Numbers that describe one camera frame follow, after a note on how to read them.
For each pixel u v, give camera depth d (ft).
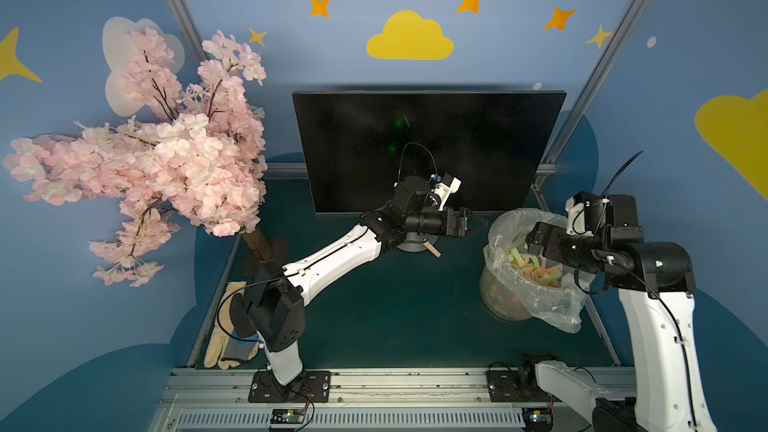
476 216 2.09
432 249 3.31
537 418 2.40
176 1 2.42
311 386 2.44
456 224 2.07
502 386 2.46
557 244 1.83
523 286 2.14
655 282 1.22
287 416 2.35
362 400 2.43
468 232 2.03
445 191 2.20
